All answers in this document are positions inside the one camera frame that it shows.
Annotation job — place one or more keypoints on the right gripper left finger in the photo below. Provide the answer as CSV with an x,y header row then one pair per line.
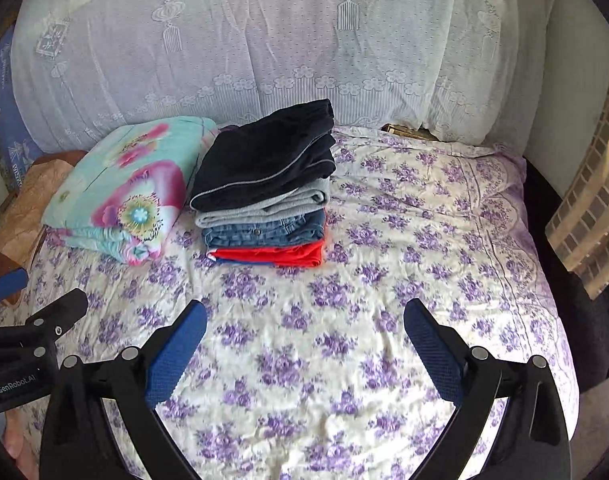
x,y
77,440

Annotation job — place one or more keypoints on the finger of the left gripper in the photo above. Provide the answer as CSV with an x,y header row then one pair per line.
x,y
59,317
13,282

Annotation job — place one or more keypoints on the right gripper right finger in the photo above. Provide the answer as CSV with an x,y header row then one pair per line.
x,y
532,440

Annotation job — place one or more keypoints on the navy blue pants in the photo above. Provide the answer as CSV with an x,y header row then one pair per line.
x,y
277,154

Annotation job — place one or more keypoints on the floral turquoise folded quilt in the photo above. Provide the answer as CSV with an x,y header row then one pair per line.
x,y
124,195

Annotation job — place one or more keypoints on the blue floral cushion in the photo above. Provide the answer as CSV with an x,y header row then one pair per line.
x,y
18,151

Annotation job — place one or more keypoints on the purple floral bed sheet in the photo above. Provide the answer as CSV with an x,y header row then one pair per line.
x,y
308,373

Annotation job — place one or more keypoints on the beige checked curtain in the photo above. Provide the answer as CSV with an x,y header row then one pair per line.
x,y
579,230

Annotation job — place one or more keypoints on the folded red garment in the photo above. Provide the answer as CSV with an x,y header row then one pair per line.
x,y
301,256

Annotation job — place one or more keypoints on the folded blue jeans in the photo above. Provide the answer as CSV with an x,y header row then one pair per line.
x,y
293,231

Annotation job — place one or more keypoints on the white lace headboard cover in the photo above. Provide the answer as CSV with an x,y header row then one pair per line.
x,y
467,71

